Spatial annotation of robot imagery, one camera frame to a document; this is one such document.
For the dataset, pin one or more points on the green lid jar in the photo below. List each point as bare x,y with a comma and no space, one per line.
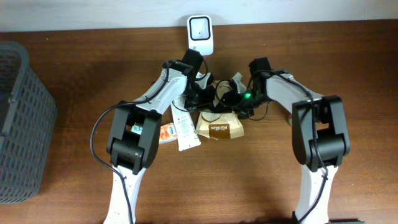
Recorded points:
290,118

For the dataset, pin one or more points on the small orange packet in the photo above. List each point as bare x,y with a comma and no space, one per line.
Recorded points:
167,133

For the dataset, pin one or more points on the white barcode scanner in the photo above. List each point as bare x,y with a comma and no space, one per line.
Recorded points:
200,34

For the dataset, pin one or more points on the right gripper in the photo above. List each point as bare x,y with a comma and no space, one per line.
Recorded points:
228,93

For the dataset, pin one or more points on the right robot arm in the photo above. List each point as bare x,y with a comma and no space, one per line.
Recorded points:
320,138

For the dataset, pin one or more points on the teal tissue pack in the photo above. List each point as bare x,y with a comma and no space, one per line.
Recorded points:
137,129

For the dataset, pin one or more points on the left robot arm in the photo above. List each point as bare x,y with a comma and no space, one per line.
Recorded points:
132,154

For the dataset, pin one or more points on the beige snack bag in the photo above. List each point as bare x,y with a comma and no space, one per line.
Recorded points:
219,125

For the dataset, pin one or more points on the grey plastic mesh basket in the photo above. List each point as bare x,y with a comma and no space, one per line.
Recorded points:
28,114

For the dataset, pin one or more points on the white cream tube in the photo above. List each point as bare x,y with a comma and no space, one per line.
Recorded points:
186,133

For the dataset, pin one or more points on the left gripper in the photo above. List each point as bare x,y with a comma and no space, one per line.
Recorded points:
206,104

